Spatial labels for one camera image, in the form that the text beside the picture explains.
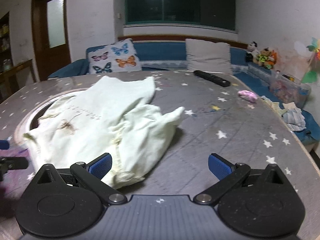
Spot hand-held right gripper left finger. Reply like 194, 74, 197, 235
30, 152, 128, 205

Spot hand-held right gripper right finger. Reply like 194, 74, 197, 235
194, 153, 292, 205

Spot light green garment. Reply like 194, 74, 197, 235
23, 76, 185, 190

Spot round built-in cooktop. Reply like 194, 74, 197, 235
14, 91, 85, 147

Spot wooden side table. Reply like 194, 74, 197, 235
0, 59, 37, 103

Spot small pink cloth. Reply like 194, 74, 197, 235
237, 90, 258, 103

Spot black remote control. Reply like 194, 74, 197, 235
194, 70, 231, 87

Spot clear plastic toy box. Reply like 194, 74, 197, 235
269, 70, 312, 109

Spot brown wooden door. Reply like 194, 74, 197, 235
31, 0, 72, 80

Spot butterfly print pillow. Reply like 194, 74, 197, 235
87, 39, 142, 75

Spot grey pillow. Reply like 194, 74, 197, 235
185, 39, 233, 75

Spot panda plush toy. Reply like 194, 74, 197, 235
246, 41, 260, 64

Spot orange fox plush toy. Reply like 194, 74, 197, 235
266, 50, 278, 70

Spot blue sofa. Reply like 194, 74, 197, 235
47, 40, 320, 153

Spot colourful pinwheel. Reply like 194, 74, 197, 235
301, 37, 320, 84

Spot dark window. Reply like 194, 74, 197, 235
124, 0, 237, 32

